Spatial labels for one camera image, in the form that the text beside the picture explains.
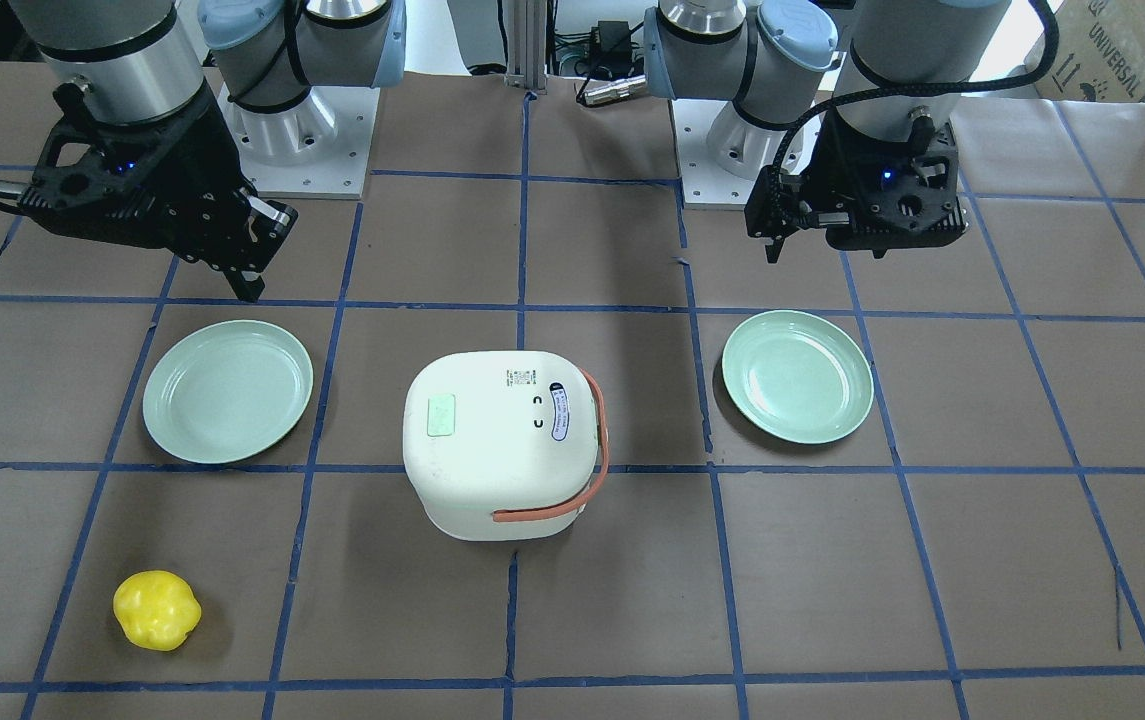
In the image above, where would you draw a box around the black power adapter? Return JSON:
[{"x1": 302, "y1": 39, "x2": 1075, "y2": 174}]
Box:
[{"x1": 589, "y1": 19, "x2": 633, "y2": 64}]

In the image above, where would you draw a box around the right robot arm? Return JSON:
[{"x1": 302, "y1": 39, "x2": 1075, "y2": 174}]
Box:
[{"x1": 0, "y1": 1, "x2": 406, "y2": 304}]

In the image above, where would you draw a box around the aluminium frame post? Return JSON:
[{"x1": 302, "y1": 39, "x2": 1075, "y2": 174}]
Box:
[{"x1": 500, "y1": 1, "x2": 554, "y2": 95}]

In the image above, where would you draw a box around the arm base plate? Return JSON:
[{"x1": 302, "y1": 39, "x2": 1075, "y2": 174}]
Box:
[
  {"x1": 218, "y1": 85, "x2": 381, "y2": 201},
  {"x1": 671, "y1": 98, "x2": 784, "y2": 211}
]

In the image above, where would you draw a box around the green plate near right arm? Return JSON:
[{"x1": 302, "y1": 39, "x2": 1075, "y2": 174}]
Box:
[{"x1": 142, "y1": 321, "x2": 313, "y2": 465}]

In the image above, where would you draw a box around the white rice cooker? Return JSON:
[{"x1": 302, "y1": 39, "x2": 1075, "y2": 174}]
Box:
[{"x1": 402, "y1": 350, "x2": 610, "y2": 541}]

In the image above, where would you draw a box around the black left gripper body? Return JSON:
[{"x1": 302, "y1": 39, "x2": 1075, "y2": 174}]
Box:
[{"x1": 797, "y1": 100, "x2": 969, "y2": 251}]

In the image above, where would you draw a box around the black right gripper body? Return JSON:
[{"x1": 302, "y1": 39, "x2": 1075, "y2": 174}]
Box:
[{"x1": 0, "y1": 81, "x2": 253, "y2": 263}]

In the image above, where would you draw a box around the cardboard box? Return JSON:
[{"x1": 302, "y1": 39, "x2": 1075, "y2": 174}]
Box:
[{"x1": 1035, "y1": 1, "x2": 1145, "y2": 102}]

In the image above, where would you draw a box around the green plate near left arm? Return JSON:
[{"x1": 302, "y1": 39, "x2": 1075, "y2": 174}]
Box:
[{"x1": 720, "y1": 310, "x2": 874, "y2": 445}]

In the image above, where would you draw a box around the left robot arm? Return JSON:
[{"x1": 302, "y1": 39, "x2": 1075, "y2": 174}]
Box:
[{"x1": 642, "y1": 1, "x2": 1008, "y2": 263}]

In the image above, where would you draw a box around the yellow toy bell pepper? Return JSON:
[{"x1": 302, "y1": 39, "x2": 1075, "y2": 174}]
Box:
[{"x1": 112, "y1": 570, "x2": 203, "y2": 652}]

